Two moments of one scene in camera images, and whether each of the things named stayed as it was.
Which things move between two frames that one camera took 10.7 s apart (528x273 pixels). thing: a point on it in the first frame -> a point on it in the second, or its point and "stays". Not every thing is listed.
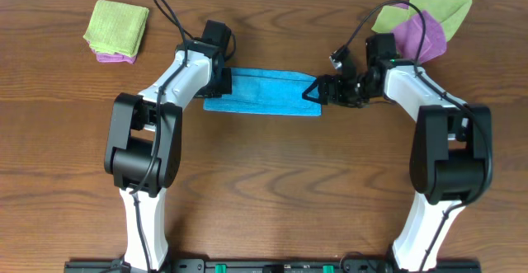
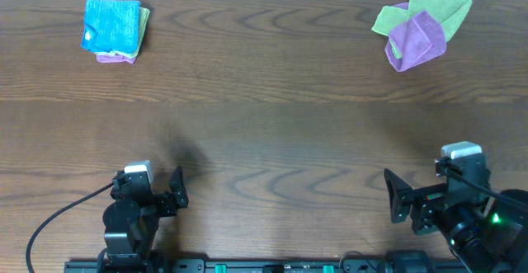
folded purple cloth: (114, 57) stays
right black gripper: (326, 90) -> (423, 203)
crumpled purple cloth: (408, 37) stays
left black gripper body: (225, 82) -> (166, 203)
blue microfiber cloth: (269, 91) -> (111, 25)
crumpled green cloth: (449, 7) stays
